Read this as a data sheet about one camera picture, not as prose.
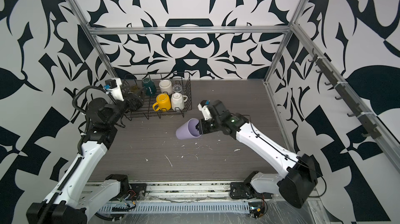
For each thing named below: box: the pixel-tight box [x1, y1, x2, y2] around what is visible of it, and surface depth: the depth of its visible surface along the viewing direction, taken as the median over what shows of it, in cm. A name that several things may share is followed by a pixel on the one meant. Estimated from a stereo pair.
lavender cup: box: [176, 118, 202, 140], surface depth 75 cm
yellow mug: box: [152, 93, 172, 112], surface depth 97 cm
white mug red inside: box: [158, 79, 173, 96], surface depth 107 cm
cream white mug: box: [170, 92, 189, 111], surface depth 96 cm
